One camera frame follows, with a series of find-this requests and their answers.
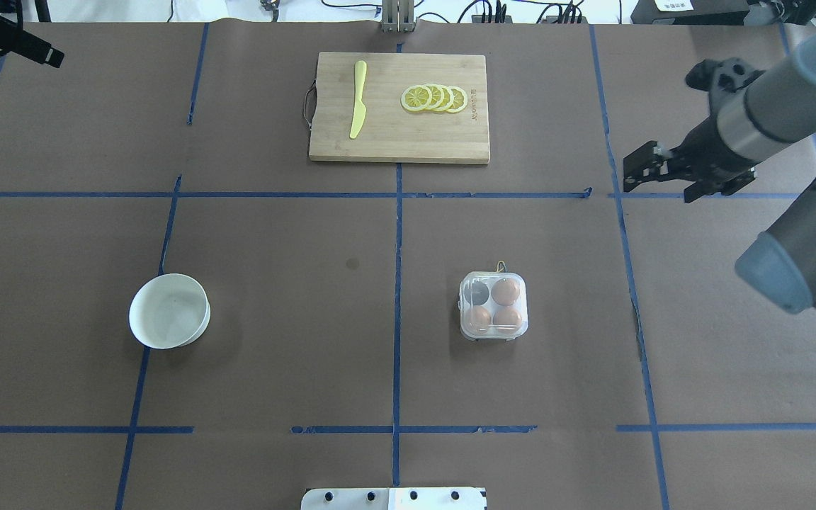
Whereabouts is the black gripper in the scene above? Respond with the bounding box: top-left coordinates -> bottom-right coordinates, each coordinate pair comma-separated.
623,120 -> 757,204

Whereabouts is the clear plastic egg box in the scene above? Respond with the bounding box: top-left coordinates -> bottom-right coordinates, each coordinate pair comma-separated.
458,271 -> 530,341

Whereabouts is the brown egg from bowl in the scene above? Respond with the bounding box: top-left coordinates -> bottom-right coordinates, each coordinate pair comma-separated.
464,305 -> 492,335

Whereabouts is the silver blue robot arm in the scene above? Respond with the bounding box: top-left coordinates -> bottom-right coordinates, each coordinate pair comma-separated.
620,32 -> 816,315

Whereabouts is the brown egg in box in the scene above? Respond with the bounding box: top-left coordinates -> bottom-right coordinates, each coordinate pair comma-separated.
492,307 -> 524,334
490,278 -> 521,307

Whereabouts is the yellow lemon slice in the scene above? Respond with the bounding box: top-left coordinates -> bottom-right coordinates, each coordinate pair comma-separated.
445,86 -> 468,113

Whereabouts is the bamboo cutting board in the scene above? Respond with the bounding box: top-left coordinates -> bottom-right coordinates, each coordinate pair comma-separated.
309,52 -> 490,165

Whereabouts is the yellow plastic knife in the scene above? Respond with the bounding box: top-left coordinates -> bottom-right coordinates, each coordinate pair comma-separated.
349,60 -> 367,140

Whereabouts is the white ceramic bowl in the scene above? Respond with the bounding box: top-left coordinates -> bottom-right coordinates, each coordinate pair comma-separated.
127,273 -> 211,351

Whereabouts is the black tripod bar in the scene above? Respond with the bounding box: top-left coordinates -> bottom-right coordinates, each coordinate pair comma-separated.
0,1 -> 64,68

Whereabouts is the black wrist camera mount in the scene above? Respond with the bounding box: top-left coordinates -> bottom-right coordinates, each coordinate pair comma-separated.
684,57 -> 766,114

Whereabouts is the aluminium frame post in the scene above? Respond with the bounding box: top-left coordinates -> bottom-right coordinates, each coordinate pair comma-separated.
380,0 -> 417,33

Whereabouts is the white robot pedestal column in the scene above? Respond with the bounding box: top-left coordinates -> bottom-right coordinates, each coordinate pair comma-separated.
300,487 -> 488,509

